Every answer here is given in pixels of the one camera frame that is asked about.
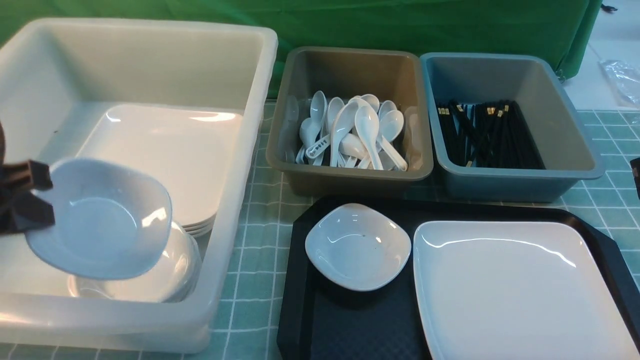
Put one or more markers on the brown plastic bin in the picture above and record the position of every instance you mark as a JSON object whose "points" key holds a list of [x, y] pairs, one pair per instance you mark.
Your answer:
{"points": [[347, 72]]}

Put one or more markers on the white soup spoon centre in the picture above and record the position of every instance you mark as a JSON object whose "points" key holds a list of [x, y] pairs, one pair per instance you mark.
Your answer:
{"points": [[342, 125]]}

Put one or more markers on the green checkered tablecloth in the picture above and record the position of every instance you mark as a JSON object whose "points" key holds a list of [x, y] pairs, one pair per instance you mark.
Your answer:
{"points": [[245, 325]]}

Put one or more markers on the white soup spoon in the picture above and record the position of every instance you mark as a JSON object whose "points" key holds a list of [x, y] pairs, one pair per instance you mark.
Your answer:
{"points": [[390, 126], [372, 100], [367, 125], [342, 125]]}

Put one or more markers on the white bowl in tub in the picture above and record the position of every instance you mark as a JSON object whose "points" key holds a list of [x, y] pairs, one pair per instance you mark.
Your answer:
{"points": [[168, 281]]}

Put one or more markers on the white soup spoon back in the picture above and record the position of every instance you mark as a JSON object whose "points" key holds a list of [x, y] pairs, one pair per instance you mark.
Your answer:
{"points": [[372, 100]]}

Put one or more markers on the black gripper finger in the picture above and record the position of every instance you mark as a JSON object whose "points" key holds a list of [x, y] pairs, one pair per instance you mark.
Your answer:
{"points": [[26, 176]]}

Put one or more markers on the green backdrop cloth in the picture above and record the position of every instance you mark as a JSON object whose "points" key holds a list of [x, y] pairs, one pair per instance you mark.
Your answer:
{"points": [[556, 31]]}

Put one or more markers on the black serving tray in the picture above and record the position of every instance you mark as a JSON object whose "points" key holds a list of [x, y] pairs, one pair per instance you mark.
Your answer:
{"points": [[320, 320]]}

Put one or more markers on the top white square plate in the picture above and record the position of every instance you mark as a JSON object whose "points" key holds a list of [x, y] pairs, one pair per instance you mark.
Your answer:
{"points": [[187, 150]]}

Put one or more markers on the white soup spoon front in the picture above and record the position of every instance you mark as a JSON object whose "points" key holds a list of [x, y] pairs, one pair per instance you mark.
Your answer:
{"points": [[367, 125]]}

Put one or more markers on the clear plastic bag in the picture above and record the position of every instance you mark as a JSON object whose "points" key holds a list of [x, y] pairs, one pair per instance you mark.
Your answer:
{"points": [[624, 80]]}

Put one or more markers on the white soup spoon right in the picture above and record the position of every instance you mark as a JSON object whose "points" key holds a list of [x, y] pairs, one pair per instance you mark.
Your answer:
{"points": [[390, 126]]}

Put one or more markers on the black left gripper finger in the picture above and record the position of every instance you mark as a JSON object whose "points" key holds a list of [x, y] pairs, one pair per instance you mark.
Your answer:
{"points": [[24, 212]]}

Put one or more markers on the white bowl tray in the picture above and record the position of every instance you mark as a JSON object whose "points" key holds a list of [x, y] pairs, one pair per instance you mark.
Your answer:
{"points": [[358, 248], [111, 222]]}

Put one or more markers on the large white plastic tub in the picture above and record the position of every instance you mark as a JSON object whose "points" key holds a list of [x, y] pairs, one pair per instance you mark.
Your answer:
{"points": [[58, 77]]}

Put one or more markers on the bottom stacked white plate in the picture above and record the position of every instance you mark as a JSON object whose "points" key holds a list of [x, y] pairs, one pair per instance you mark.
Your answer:
{"points": [[197, 232]]}

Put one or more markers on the blue-grey plastic bin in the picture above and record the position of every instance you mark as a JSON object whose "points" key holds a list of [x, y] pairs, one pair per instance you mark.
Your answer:
{"points": [[560, 140]]}

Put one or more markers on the black chopsticks bundle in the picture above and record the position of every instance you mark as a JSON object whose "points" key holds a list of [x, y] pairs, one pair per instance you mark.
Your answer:
{"points": [[491, 134]]}

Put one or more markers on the white spoon with lettering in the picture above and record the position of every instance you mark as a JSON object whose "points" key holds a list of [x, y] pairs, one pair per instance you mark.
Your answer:
{"points": [[316, 149]]}

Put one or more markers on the large white rice plate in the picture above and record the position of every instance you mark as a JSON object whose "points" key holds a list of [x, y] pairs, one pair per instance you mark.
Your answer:
{"points": [[514, 290]]}

